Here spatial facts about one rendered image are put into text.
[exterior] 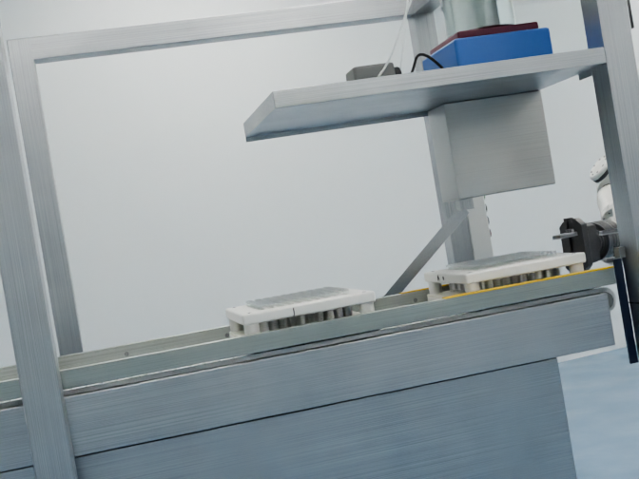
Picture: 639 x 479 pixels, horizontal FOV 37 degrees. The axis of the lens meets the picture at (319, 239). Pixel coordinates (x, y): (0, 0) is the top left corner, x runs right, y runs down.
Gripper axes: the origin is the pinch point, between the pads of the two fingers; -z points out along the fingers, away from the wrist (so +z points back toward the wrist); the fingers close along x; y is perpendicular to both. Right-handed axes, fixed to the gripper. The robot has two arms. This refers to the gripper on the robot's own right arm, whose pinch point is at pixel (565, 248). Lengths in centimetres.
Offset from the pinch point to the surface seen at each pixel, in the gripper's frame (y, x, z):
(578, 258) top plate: -15.2, 0.6, -20.7
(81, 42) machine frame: 105, -70, -45
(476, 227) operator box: 52, -6, 40
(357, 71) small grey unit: 14, -42, -42
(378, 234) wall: 273, -4, 241
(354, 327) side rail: 7, 6, -60
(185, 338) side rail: 45, 5, -70
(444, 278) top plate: 6.9, 1.1, -33.9
